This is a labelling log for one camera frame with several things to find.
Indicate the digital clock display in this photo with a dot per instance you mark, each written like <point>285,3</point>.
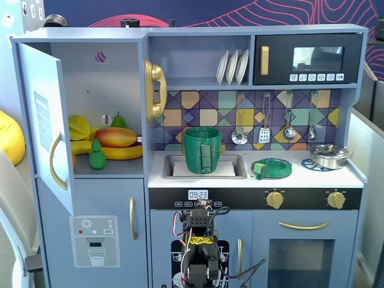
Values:
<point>198,194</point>

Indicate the blue toy kitchen unit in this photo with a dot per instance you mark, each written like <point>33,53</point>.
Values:
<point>99,195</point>

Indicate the metal spoon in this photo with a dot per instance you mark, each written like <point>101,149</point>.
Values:
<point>312,133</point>

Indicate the black capped container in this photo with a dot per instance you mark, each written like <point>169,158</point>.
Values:
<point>130,22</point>

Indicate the black toy microwave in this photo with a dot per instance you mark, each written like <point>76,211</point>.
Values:
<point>279,60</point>

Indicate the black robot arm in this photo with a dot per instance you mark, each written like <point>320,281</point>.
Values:
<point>199,273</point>

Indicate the water dispenser sticker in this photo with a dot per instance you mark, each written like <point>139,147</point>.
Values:
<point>96,240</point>

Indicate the metal ladle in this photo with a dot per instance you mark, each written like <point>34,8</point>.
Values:
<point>289,133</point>

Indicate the blue cabinet door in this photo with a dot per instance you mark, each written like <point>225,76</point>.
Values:
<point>39,75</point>

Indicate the green toy pineapple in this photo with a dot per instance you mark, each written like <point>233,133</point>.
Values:
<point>97,160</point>

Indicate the red yellow toy mango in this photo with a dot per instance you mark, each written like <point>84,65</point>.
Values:
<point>117,137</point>

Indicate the yellow bean bag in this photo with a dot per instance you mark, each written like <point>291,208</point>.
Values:
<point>10,138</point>

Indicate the green round lid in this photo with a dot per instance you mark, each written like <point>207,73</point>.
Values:
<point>282,171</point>

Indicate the orange toy fruit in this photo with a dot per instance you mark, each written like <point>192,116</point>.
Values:
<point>73,160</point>

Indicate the black small cylinder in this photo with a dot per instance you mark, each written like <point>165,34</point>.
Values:
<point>171,23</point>

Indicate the metal slotted spatula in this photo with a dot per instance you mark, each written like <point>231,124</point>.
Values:
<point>264,135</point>

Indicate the white toy plate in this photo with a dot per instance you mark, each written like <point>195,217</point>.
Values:
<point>221,69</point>
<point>231,69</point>
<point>241,67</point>

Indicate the steel pot with lid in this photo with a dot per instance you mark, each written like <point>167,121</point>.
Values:
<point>328,157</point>

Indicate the gold toy telephone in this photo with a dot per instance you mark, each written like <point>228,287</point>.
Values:
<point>156,75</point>

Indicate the black round device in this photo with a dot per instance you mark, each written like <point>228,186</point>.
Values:
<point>55,20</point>

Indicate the white office chair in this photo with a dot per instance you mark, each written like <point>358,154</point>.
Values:
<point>13,210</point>

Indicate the grey door list sticker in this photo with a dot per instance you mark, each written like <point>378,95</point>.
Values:
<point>41,120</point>

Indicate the yellow toy banana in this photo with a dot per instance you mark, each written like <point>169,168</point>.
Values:
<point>123,153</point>

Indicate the green toy pot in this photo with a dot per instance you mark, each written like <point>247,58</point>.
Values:
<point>193,153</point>

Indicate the yellow toy starfruit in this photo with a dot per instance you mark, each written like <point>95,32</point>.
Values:
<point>78,127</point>

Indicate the blue round trivet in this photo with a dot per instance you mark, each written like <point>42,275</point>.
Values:
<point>307,165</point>

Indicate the grey toy sink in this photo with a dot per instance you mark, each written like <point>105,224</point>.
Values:
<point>240,172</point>

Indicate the gold stove knob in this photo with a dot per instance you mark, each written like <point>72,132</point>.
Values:
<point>274,200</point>
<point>335,200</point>

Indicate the green toy pear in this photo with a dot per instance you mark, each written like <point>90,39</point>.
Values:
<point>118,121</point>

